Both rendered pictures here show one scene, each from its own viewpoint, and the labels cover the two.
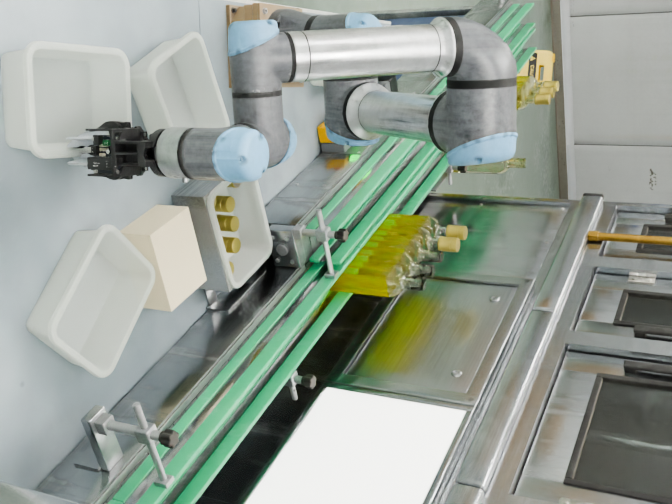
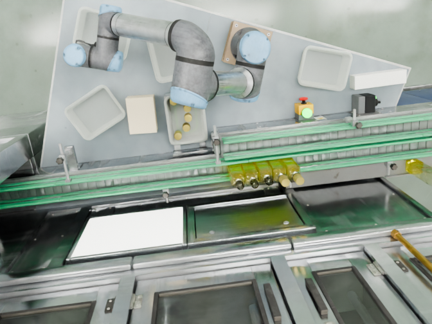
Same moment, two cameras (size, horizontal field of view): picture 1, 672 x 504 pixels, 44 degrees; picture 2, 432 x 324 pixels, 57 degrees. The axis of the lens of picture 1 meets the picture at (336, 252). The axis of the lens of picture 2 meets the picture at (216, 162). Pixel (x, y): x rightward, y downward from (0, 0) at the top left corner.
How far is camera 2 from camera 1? 1.55 m
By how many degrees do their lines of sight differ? 52
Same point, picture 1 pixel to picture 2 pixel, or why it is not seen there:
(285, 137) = (108, 58)
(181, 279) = (139, 124)
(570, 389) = (234, 274)
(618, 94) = not seen: outside the picture
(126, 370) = (117, 150)
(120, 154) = not seen: hidden behind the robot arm
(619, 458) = (183, 306)
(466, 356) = (227, 230)
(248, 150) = (66, 51)
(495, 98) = (179, 67)
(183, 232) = (146, 106)
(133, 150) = not seen: hidden behind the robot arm
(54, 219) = (96, 78)
